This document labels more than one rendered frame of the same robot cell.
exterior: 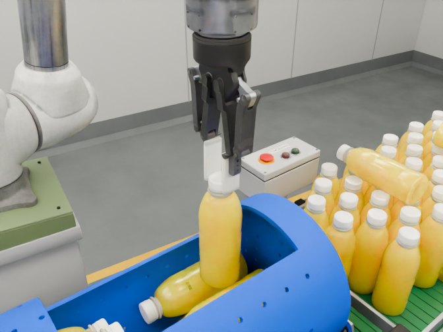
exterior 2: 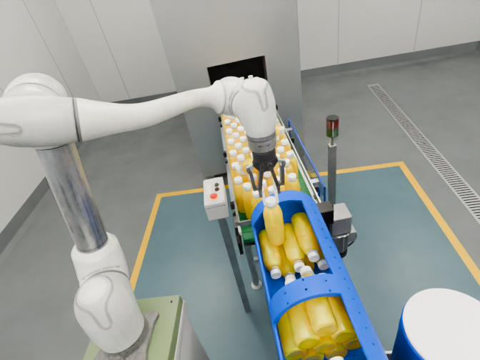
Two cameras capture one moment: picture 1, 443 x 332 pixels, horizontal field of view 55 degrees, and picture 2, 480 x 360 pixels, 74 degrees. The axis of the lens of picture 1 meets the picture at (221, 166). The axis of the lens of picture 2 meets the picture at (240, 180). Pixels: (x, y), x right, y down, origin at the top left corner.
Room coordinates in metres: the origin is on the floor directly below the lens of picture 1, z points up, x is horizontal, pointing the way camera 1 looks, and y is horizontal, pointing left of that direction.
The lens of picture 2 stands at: (0.09, 0.72, 2.06)
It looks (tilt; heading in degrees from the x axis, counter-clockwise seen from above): 37 degrees down; 308
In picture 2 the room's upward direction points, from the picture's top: 12 degrees counter-clockwise
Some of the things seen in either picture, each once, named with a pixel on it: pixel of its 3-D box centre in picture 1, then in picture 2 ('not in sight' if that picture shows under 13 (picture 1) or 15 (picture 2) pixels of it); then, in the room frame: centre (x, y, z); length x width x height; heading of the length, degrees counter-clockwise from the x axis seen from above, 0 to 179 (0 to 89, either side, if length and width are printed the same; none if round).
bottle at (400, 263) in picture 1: (397, 273); (293, 193); (0.63, -0.37, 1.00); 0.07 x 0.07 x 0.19
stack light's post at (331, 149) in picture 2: not in sight; (331, 217); (0.54, -0.69, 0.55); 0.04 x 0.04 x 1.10; 37
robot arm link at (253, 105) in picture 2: not in sight; (255, 105); (0.55, -0.01, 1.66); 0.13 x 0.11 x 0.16; 146
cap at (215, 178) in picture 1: (221, 184); (271, 202); (0.54, 0.00, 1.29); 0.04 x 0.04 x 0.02
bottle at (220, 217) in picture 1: (220, 233); (273, 221); (0.54, 0.00, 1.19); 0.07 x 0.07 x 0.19
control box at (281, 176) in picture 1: (279, 169); (215, 197); (0.95, -0.15, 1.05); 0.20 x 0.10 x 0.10; 127
